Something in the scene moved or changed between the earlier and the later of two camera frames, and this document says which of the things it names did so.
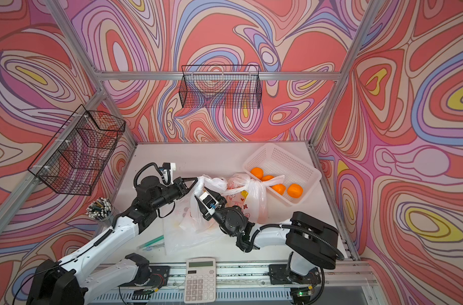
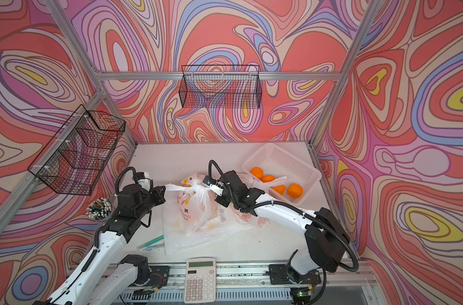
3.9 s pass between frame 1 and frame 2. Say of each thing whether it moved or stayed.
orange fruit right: stayed
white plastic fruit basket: stayed
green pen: stayed
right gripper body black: moved
